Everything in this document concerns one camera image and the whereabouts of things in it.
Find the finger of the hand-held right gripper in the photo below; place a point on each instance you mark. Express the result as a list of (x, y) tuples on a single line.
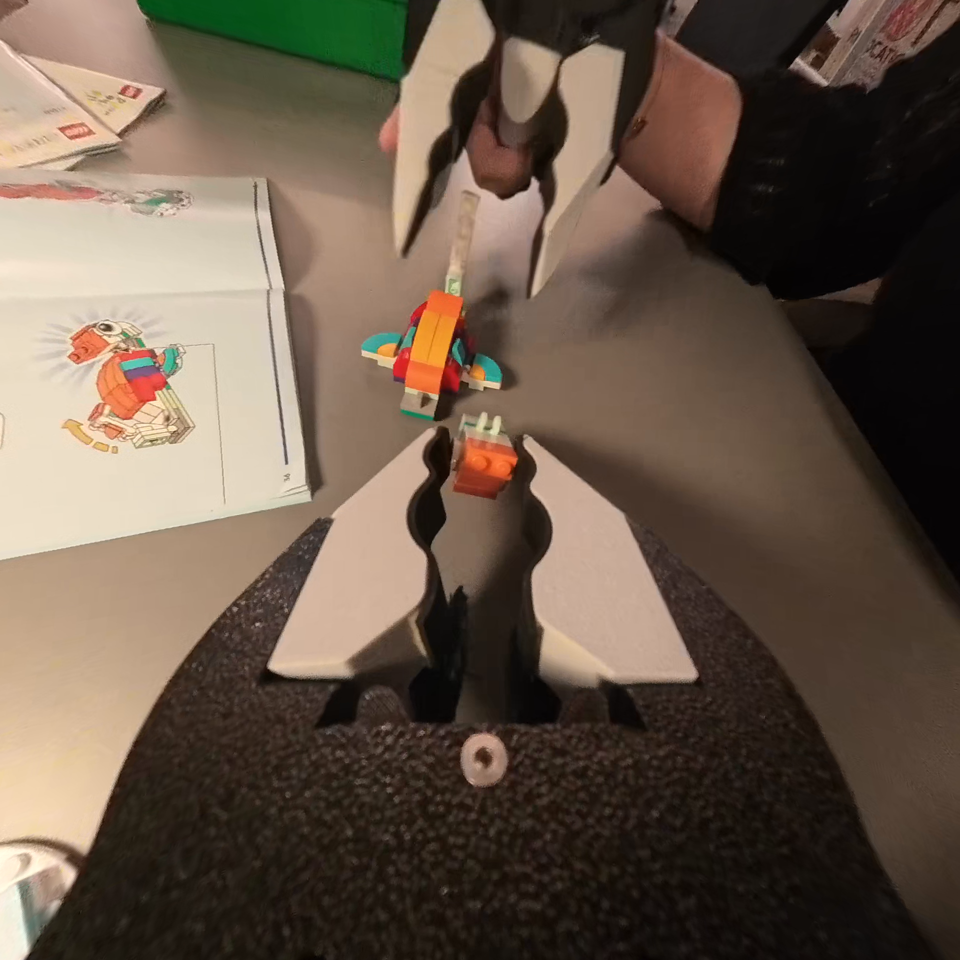
[(424, 97), (604, 112)]

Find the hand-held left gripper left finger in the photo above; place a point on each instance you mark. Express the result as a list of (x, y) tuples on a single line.
[(345, 585)]

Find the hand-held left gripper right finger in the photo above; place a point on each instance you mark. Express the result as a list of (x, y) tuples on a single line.
[(607, 592)]

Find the small orange lego head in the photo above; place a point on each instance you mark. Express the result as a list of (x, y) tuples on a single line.
[(486, 469)]

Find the orange lego animal body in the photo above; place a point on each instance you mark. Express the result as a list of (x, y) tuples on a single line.
[(435, 337)]

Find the person's right forearm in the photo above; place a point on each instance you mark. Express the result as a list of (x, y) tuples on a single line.
[(825, 187)]

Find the closed lego leaflet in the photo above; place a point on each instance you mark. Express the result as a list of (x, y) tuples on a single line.
[(97, 97), (45, 127)]

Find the open lego instruction booklet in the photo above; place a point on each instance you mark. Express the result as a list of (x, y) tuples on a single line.
[(150, 300)]

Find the person's right hand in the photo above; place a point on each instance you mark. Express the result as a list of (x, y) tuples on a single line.
[(682, 127)]

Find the green plastic bin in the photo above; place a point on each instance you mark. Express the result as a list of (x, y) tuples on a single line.
[(300, 30)]

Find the printed cardboard box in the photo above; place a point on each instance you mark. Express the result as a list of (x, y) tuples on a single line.
[(900, 37), (821, 52)]

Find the person's black clothing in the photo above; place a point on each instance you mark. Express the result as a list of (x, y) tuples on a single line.
[(907, 420)]

